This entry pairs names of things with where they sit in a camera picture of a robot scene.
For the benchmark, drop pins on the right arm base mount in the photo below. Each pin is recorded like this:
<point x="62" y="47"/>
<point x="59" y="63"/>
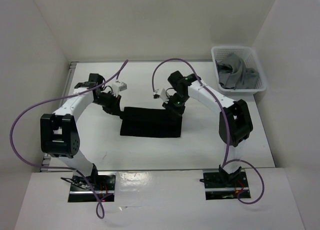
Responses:
<point x="215" y="189"/>

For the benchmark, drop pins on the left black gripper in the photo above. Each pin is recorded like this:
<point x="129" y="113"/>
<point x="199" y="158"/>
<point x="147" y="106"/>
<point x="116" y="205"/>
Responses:
<point x="114" y="108"/>

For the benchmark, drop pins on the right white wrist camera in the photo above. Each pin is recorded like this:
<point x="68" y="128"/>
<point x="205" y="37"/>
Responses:
<point x="160" y="93"/>

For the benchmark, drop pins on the black skirt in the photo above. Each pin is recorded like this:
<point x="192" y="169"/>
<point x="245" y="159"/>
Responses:
<point x="151" y="123"/>

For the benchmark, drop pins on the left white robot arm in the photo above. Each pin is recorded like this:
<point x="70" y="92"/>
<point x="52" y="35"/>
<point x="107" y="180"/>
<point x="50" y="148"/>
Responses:
<point x="59" y="135"/>

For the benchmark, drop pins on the white plastic basket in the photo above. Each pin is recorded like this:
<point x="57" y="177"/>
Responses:
<point x="251" y="60"/>

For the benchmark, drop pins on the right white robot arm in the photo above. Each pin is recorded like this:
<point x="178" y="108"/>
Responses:
<point x="235" y="123"/>

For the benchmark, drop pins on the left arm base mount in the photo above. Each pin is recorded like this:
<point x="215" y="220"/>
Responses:
<point x="80" y="192"/>

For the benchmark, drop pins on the grey skirt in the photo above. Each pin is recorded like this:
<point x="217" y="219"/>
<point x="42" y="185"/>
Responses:
<point x="233" y="73"/>

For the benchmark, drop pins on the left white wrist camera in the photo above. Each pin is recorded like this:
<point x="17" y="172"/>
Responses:
<point x="117" y="87"/>

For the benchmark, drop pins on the aluminium table edge rail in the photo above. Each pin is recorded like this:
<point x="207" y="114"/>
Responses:
<point x="47" y="158"/>

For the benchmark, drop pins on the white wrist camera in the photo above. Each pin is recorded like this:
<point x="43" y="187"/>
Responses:
<point x="117" y="87"/>
<point x="160" y="93"/>

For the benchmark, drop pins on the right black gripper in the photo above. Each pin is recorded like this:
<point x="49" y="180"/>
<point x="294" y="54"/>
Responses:
<point x="169" y="106"/>

